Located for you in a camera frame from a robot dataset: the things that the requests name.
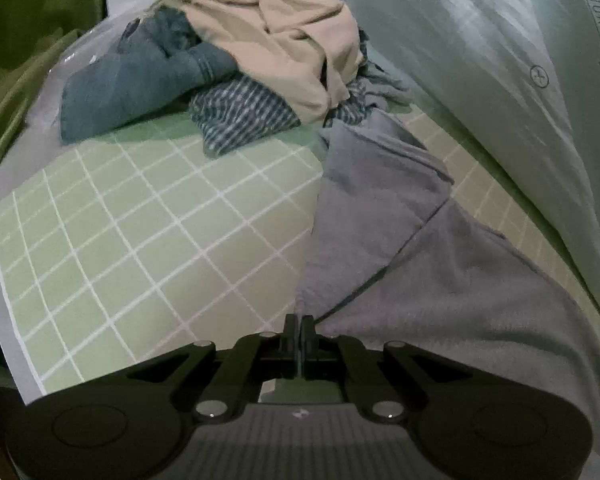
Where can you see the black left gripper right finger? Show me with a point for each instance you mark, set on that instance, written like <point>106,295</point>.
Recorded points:
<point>342,360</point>

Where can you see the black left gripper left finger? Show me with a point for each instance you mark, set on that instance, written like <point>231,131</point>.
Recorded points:
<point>260,358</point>

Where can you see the light blue carrot-print duvet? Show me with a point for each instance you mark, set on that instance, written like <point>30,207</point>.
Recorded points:
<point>523,76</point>

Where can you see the dark blue knit sweater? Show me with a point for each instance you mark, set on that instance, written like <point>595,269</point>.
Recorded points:
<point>157,59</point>

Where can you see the grey sweatshirt garment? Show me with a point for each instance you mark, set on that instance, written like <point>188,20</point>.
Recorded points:
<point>393,256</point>

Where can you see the green grid bed sheet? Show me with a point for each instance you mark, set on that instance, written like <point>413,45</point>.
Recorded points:
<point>134,244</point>

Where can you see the blue checked shirt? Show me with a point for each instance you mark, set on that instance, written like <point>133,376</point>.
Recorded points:
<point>240,110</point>

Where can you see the beige garment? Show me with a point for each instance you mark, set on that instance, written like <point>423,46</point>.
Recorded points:
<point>305,51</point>

